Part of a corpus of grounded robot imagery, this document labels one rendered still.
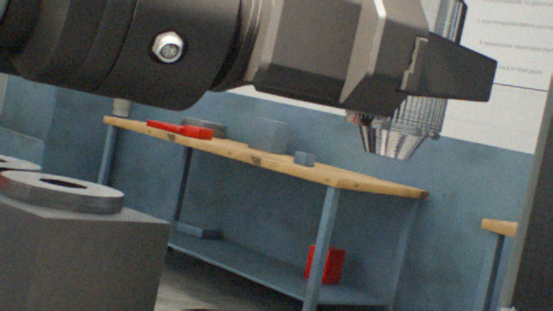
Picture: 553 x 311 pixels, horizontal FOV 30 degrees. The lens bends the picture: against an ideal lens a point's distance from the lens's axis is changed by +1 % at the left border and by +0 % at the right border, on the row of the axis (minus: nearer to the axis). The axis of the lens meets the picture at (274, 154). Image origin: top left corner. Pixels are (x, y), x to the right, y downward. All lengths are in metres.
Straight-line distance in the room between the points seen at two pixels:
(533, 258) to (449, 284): 4.82
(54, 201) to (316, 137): 5.75
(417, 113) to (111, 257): 0.32
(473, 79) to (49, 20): 0.20
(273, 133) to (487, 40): 1.45
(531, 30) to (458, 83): 5.11
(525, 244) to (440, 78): 0.43
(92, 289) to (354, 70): 0.35
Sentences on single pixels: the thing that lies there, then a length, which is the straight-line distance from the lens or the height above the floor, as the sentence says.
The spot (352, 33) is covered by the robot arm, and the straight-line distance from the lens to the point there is 0.43.
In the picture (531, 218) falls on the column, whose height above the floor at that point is 1.15.
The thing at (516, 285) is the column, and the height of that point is 1.09.
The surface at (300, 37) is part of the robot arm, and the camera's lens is 0.42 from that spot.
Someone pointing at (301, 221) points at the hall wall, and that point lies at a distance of 6.47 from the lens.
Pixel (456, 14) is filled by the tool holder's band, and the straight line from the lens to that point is 0.48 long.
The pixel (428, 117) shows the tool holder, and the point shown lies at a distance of 0.48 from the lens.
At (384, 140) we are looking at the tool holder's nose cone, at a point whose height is 1.20.
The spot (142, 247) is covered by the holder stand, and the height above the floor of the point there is 1.08.
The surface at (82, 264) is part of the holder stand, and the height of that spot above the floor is 1.07.
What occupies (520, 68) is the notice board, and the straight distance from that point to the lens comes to 5.58.
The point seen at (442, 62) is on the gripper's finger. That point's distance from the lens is 0.47.
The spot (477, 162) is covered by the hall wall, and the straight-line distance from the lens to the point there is 5.63.
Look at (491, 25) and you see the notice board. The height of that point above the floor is 1.84.
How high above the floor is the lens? 1.21
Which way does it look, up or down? 3 degrees down
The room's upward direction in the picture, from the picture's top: 12 degrees clockwise
